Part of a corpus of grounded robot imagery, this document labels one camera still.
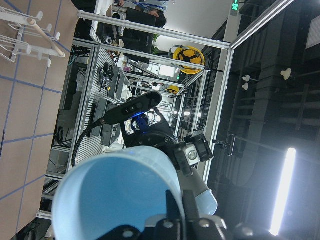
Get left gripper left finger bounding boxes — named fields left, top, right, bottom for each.
left=165, top=190, right=182, bottom=220

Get white wire cup rack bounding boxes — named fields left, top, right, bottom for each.
left=0, top=6, right=66, bottom=68

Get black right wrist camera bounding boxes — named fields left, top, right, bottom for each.
left=102, top=91, right=163, bottom=125

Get light blue plastic cup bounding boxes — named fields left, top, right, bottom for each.
left=51, top=146, right=184, bottom=240

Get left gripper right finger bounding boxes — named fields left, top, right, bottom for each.
left=182, top=190, right=200, bottom=220

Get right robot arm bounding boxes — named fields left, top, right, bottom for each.
left=120, top=107, right=218, bottom=216

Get person in black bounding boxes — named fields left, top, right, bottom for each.
left=115, top=0, right=169, bottom=28

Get yellow hard hat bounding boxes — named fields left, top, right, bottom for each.
left=172, top=45, right=205, bottom=75

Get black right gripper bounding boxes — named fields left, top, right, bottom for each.
left=121, top=107, right=213, bottom=177

